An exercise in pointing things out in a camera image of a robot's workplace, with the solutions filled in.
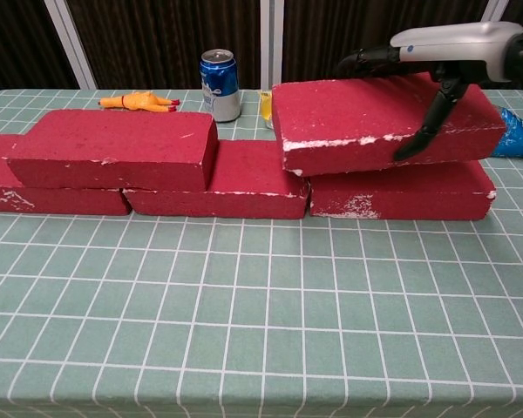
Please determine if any yellow rubber chicken toy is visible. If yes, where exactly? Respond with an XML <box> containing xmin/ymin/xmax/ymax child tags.
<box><xmin>98</xmin><ymin>91</ymin><xmax>181</xmax><ymax>115</ymax></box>

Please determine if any red brick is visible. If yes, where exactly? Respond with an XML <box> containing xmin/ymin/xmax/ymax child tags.
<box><xmin>271</xmin><ymin>71</ymin><xmax>507</xmax><ymax>178</ymax></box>
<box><xmin>0</xmin><ymin>133</ymin><xmax>132</xmax><ymax>216</ymax></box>
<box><xmin>121</xmin><ymin>138</ymin><xmax>311</xmax><ymax>220</ymax></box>
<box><xmin>307</xmin><ymin>159</ymin><xmax>497</xmax><ymax>220</ymax></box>
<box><xmin>6</xmin><ymin>109</ymin><xmax>220</xmax><ymax>192</ymax></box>

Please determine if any green checked tablecloth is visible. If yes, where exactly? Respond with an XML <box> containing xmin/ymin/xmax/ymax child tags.
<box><xmin>0</xmin><ymin>89</ymin><xmax>523</xmax><ymax>418</ymax></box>

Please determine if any blue silver soda can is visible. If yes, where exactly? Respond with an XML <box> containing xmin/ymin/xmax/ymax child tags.
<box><xmin>200</xmin><ymin>48</ymin><xmax>241</xmax><ymax>124</ymax></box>

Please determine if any clear bag of white rolls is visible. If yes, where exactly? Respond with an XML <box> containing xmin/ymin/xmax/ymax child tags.
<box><xmin>260</xmin><ymin>90</ymin><xmax>276</xmax><ymax>130</ymax></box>

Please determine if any blue snack bag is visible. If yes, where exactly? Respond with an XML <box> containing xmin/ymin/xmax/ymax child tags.
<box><xmin>490</xmin><ymin>106</ymin><xmax>523</xmax><ymax>158</ymax></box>

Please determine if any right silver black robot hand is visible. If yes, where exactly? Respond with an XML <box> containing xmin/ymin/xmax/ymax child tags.
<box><xmin>336</xmin><ymin>21</ymin><xmax>523</xmax><ymax>161</ymax></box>

